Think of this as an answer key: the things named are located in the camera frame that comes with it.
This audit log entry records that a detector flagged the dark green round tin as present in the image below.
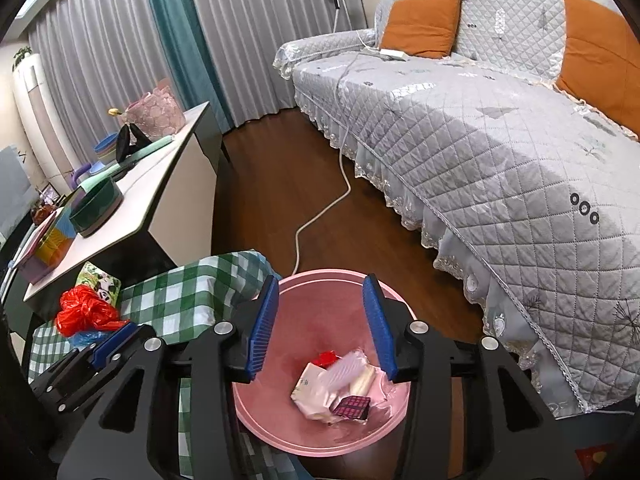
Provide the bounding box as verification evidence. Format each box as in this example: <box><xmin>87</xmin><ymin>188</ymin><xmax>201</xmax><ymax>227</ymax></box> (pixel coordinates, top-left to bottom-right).
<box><xmin>68</xmin><ymin>177</ymin><xmax>123</xmax><ymax>238</ymax></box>

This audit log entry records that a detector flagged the teal curtain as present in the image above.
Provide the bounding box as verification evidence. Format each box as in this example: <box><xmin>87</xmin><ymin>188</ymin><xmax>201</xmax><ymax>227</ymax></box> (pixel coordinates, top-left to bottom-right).
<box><xmin>142</xmin><ymin>0</ymin><xmax>233</xmax><ymax>131</ymax></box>

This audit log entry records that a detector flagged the mint green board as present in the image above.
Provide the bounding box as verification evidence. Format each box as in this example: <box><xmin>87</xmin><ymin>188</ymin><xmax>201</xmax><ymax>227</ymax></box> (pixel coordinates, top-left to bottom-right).
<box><xmin>82</xmin><ymin>135</ymin><xmax>173</xmax><ymax>191</ymax></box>

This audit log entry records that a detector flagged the colourful storage box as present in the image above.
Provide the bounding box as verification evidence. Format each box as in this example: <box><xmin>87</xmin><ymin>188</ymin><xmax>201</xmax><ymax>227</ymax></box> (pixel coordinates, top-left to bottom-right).
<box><xmin>10</xmin><ymin>200</ymin><xmax>83</xmax><ymax>285</ymax></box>

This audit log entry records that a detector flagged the green checkered tablecloth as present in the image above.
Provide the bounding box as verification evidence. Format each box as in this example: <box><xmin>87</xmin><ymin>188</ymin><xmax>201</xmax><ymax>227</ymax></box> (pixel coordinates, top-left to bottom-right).
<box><xmin>27</xmin><ymin>249</ymin><xmax>301</xmax><ymax>480</ymax></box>

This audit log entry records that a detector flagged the clear plastic packaging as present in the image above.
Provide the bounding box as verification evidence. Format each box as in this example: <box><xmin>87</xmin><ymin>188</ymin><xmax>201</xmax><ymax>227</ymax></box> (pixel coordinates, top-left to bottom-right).
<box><xmin>369</xmin><ymin>375</ymin><xmax>401</xmax><ymax>411</ymax></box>

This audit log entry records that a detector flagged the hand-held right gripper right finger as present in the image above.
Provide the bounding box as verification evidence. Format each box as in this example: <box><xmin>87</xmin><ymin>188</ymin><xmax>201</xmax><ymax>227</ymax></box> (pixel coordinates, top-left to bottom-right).
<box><xmin>361</xmin><ymin>274</ymin><xmax>586</xmax><ymax>480</ymax></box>

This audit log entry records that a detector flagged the white tissue packet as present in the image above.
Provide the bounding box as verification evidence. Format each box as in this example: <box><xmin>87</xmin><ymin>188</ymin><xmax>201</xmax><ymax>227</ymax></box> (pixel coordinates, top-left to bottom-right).
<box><xmin>291</xmin><ymin>362</ymin><xmax>341</xmax><ymax>423</ymax></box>

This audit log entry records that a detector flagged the orange cushion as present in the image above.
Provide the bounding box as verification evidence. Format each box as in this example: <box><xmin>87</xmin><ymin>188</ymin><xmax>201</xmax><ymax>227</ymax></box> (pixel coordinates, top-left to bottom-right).
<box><xmin>378</xmin><ymin>0</ymin><xmax>462</xmax><ymax>60</ymax></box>
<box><xmin>555</xmin><ymin>0</ymin><xmax>640</xmax><ymax>141</ymax></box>

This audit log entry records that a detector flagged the clear plastic bag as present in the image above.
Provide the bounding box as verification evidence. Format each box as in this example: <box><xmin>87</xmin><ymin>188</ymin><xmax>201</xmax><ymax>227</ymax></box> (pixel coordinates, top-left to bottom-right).
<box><xmin>320</xmin><ymin>349</ymin><xmax>368</xmax><ymax>396</ymax></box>

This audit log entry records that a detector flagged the pink plastic bin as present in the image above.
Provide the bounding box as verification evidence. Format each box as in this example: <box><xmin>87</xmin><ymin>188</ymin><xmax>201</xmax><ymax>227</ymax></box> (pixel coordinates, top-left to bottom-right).
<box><xmin>232</xmin><ymin>269</ymin><xmax>418</xmax><ymax>457</ymax></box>

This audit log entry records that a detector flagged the brown plush toy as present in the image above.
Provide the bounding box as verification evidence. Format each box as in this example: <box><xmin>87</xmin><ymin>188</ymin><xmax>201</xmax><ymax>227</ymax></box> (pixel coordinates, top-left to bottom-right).
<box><xmin>31</xmin><ymin>202</ymin><xmax>57</xmax><ymax>226</ymax></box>

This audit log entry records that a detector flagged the grey quilted sofa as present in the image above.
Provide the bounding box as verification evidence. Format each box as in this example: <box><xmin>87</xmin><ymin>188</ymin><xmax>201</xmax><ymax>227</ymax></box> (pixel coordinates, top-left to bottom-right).
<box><xmin>272</xmin><ymin>0</ymin><xmax>640</xmax><ymax>418</ymax></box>

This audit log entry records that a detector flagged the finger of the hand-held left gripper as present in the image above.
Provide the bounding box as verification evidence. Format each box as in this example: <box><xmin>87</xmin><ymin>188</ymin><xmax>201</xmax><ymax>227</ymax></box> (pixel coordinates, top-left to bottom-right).
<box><xmin>91</xmin><ymin>321</ymin><xmax>157</xmax><ymax>367</ymax></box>
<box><xmin>30</xmin><ymin>344</ymin><xmax>108</xmax><ymax>413</ymax></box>

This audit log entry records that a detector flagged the stack of coloured bowls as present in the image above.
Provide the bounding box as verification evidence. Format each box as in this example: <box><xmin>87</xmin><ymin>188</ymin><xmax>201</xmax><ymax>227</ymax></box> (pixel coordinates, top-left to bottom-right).
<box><xmin>93</xmin><ymin>132</ymin><xmax>121</xmax><ymax>165</ymax></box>

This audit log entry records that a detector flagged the white power cable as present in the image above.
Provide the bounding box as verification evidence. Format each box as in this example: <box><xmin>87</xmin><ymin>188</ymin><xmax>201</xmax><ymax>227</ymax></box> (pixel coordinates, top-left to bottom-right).
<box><xmin>293</xmin><ymin>42</ymin><xmax>381</xmax><ymax>276</ymax></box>

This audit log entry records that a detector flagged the green snack packet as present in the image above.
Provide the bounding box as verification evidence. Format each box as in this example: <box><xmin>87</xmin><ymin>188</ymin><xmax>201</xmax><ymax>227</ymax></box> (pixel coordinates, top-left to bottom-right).
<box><xmin>75</xmin><ymin>261</ymin><xmax>122</xmax><ymax>311</ymax></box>

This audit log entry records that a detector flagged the grey curtain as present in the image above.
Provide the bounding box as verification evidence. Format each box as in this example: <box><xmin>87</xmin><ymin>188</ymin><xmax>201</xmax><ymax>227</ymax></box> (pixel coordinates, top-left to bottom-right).
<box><xmin>182</xmin><ymin>0</ymin><xmax>368</xmax><ymax>123</ymax></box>
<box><xmin>27</xmin><ymin>0</ymin><xmax>173</xmax><ymax>161</ymax></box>

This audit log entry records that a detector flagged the white standing air conditioner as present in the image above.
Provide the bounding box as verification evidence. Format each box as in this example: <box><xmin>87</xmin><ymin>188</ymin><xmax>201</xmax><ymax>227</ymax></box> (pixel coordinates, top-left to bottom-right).
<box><xmin>12</xmin><ymin>52</ymin><xmax>76</xmax><ymax>193</ymax></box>

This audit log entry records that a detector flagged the dark television stand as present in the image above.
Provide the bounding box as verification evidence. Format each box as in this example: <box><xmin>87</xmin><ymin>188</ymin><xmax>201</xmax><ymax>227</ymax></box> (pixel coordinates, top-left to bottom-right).
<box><xmin>0</xmin><ymin>232</ymin><xmax>31</xmax><ymax>311</ymax></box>

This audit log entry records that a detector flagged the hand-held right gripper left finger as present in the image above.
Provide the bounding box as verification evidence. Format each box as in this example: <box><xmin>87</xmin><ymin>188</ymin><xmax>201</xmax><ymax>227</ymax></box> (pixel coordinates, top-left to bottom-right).
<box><xmin>57</xmin><ymin>275</ymin><xmax>281</xmax><ymax>480</ymax></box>

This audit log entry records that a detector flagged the purple patterned box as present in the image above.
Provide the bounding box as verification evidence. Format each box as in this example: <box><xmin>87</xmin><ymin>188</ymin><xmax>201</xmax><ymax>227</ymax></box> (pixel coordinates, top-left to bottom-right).
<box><xmin>332</xmin><ymin>395</ymin><xmax>372</xmax><ymax>421</ymax></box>

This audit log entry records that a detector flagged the white-topped coffee table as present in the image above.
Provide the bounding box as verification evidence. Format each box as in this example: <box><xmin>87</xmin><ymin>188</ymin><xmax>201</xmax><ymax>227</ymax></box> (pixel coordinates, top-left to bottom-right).
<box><xmin>22</xmin><ymin>101</ymin><xmax>233</xmax><ymax>321</ymax></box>

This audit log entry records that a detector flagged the blue plastic bag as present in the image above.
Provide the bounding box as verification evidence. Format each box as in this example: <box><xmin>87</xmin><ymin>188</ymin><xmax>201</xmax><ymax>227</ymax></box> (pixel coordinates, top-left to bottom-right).
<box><xmin>67</xmin><ymin>327</ymin><xmax>108</xmax><ymax>351</ymax></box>

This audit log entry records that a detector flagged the red plastic bag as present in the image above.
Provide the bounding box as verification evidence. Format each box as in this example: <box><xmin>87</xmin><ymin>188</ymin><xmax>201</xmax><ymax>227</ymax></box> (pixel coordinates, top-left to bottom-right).
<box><xmin>55</xmin><ymin>285</ymin><xmax>121</xmax><ymax>338</ymax></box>

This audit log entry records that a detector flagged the pink quilted basket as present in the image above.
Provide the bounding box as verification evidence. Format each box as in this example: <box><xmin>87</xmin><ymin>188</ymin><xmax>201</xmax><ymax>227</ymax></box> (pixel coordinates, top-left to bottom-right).
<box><xmin>124</xmin><ymin>78</ymin><xmax>187</xmax><ymax>137</ymax></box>

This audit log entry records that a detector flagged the grey covered television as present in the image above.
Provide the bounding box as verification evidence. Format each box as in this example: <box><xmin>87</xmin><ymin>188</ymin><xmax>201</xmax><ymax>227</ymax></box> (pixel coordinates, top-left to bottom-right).
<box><xmin>0</xmin><ymin>145</ymin><xmax>31</xmax><ymax>241</ymax></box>

